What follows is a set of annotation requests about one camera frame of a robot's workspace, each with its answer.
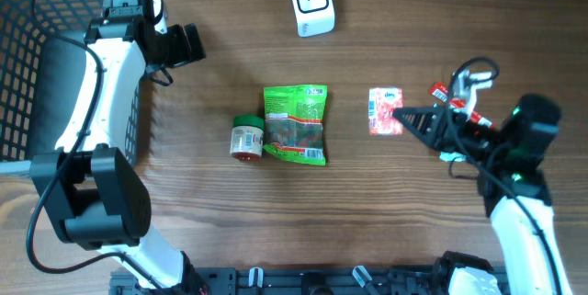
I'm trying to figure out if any green gummy candy bag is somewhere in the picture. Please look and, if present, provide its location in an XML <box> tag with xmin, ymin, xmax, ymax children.
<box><xmin>264</xmin><ymin>85</ymin><xmax>328</xmax><ymax>166</ymax></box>

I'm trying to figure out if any white barcode scanner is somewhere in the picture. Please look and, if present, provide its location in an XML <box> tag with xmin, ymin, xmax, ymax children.
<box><xmin>292</xmin><ymin>0</ymin><xmax>335</xmax><ymax>38</ymax></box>

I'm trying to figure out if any mint green wipes pack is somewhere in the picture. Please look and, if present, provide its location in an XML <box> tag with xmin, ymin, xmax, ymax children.
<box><xmin>439</xmin><ymin>153</ymin><xmax>467</xmax><ymax>163</ymax></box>

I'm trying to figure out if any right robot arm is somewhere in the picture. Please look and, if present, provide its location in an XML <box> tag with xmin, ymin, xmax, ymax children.
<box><xmin>392</xmin><ymin>94</ymin><xmax>571</xmax><ymax>294</ymax></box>

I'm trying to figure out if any green lid spice jar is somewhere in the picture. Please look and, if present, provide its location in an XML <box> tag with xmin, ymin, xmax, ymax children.
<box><xmin>230</xmin><ymin>115</ymin><xmax>265</xmax><ymax>162</ymax></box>

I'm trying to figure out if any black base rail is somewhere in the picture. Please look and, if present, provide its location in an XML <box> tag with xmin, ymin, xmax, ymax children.
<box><xmin>108</xmin><ymin>265</ymin><xmax>519</xmax><ymax>295</ymax></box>

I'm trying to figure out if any red stick packet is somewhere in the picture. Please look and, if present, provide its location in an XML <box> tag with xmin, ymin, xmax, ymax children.
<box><xmin>429</xmin><ymin>82</ymin><xmax>493</xmax><ymax>128</ymax></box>

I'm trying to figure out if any grey plastic basket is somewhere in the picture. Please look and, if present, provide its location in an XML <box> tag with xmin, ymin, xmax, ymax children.
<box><xmin>1</xmin><ymin>0</ymin><xmax>146</xmax><ymax>177</ymax></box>

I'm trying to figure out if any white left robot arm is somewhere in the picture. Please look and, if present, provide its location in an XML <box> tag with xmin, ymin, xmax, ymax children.
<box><xmin>30</xmin><ymin>0</ymin><xmax>209</xmax><ymax>295</ymax></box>

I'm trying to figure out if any red Kleenex tissue pack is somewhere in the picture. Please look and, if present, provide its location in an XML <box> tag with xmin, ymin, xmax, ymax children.
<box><xmin>368</xmin><ymin>87</ymin><xmax>403</xmax><ymax>135</ymax></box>

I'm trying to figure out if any black right camera cable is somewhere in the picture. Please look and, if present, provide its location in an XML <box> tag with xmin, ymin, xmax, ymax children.
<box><xmin>443</xmin><ymin>56</ymin><xmax>564</xmax><ymax>295</ymax></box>

